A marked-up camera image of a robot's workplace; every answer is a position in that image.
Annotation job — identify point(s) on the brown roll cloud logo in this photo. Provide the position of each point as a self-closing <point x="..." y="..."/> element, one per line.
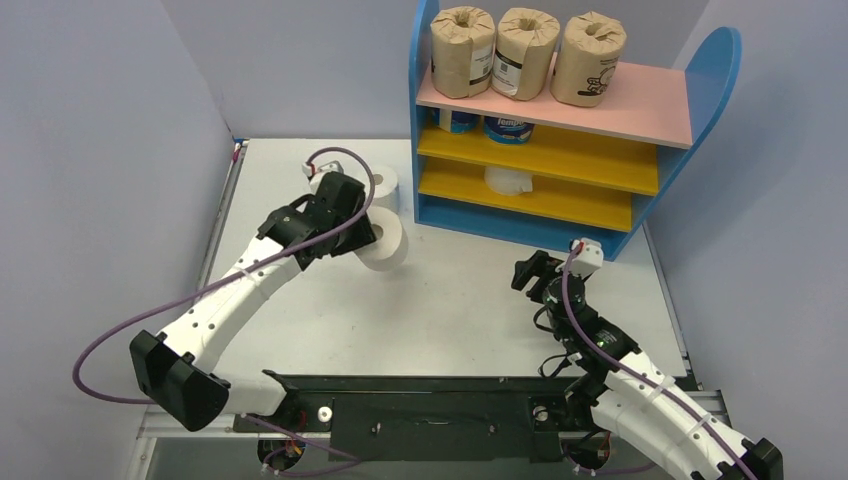
<point x="525" y="43"/>

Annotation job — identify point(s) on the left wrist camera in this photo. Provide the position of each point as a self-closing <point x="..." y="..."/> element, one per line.
<point x="311" y="169"/>

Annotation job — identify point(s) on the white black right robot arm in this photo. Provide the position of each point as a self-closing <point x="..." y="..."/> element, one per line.
<point x="622" y="391"/>

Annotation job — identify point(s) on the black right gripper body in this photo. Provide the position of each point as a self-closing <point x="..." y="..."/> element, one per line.
<point x="539" y="270"/>

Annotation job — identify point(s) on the brown roll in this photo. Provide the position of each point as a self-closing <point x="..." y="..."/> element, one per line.
<point x="463" y="43"/>
<point x="591" y="47"/>

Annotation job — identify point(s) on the colourful wooden shelf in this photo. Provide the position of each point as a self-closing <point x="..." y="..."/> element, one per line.
<point x="597" y="172"/>

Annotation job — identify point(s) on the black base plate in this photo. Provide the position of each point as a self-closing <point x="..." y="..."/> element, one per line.
<point x="396" y="418"/>

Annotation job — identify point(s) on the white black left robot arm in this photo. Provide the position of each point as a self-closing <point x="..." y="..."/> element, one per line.
<point x="175" y="368"/>

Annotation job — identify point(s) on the white paper roll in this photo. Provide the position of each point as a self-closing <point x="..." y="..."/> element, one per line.
<point x="391" y="246"/>
<point x="508" y="182"/>
<point x="386" y="188"/>

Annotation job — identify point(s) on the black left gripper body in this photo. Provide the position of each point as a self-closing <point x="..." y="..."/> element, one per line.
<point x="358" y="238"/>

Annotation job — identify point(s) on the blue plastic tissue roll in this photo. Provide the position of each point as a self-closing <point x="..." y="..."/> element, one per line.
<point x="454" y="122"/>

